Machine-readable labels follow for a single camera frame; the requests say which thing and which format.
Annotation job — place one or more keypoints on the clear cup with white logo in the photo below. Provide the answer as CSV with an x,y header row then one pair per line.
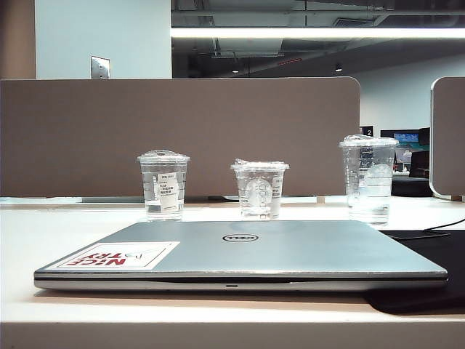
x,y
259,192

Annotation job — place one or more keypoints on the clear cup with paper label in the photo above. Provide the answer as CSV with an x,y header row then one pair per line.
x,y
165,189

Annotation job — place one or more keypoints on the silver Dell laptop with sticker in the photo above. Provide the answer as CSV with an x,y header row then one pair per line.
x,y
276,254

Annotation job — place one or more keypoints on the tall clear plastic cup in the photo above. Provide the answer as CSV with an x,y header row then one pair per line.
x,y
368,181

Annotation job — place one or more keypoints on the wide brown desk partition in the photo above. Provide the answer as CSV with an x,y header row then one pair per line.
x,y
218,123

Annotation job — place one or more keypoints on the black sign with number two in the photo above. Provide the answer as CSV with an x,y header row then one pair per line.
x,y
367,131

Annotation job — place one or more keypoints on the black ceiling spotlight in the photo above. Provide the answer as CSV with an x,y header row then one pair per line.
x,y
339,67

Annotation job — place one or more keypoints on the white ceiling light strip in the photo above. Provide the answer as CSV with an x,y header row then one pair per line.
x,y
309,32

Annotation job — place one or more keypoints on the background computer monitor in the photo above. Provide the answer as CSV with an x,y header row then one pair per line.
x,y
407,137

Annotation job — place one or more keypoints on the black office chair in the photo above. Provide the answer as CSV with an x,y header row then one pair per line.
x,y
421,163

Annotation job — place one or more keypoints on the black desk mat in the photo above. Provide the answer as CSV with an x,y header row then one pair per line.
x,y
428,265

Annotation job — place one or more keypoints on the brown partition with white edge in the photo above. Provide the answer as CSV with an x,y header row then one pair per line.
x,y
450,138

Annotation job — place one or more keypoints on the grey ceiling ventilation duct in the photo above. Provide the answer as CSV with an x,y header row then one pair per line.
x,y
250,46

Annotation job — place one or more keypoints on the metal wall plate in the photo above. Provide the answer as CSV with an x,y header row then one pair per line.
x,y
100,67

